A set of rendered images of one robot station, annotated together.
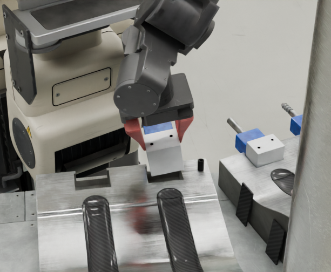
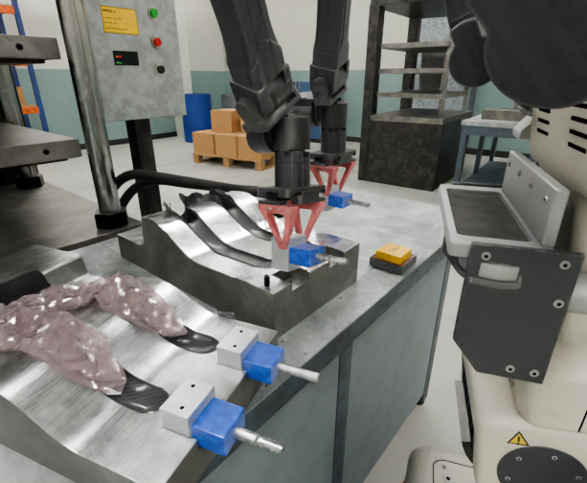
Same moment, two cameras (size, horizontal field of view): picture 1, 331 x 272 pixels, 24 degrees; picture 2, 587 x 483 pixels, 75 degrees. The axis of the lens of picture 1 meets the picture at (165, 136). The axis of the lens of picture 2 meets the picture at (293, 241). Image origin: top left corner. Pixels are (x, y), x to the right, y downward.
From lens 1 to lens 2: 1.47 m
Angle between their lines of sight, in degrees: 108
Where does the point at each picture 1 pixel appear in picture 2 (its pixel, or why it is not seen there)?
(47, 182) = (347, 242)
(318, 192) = not seen: outside the picture
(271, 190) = (207, 328)
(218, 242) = (210, 262)
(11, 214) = (374, 275)
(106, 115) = (473, 378)
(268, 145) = (233, 337)
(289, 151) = (216, 375)
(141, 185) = not seen: hidden behind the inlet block
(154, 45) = not seen: hidden behind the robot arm
